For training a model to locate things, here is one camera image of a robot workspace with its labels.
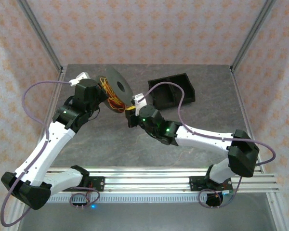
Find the thin red wire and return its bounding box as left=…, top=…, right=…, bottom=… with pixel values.
left=107, top=96, right=130, bottom=113

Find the thin yellow wire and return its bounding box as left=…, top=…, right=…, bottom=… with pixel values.
left=99, top=76, right=118, bottom=102

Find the grey cable spool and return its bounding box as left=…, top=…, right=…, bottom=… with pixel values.
left=96, top=66, right=133, bottom=113

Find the black divided tray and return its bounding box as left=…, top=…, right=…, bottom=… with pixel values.
left=148, top=73, right=196, bottom=111

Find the grey metal panel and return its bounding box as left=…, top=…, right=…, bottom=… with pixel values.
left=14, top=202, right=277, bottom=231

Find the aluminium table side rail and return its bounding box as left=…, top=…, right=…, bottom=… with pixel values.
left=4, top=67, right=67, bottom=231
left=230, top=66, right=287, bottom=231

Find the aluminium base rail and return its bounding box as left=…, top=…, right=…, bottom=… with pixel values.
left=45, top=166, right=280, bottom=193

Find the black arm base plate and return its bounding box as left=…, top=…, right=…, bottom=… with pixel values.
left=189, top=176, right=233, bottom=193
left=62, top=176, right=105, bottom=193

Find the slotted grey cable duct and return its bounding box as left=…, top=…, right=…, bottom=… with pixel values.
left=45, top=193, right=232, bottom=203

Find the aluminium frame post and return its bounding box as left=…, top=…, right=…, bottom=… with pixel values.
left=16, top=0, right=65, bottom=73
left=230, top=0, right=277, bottom=73

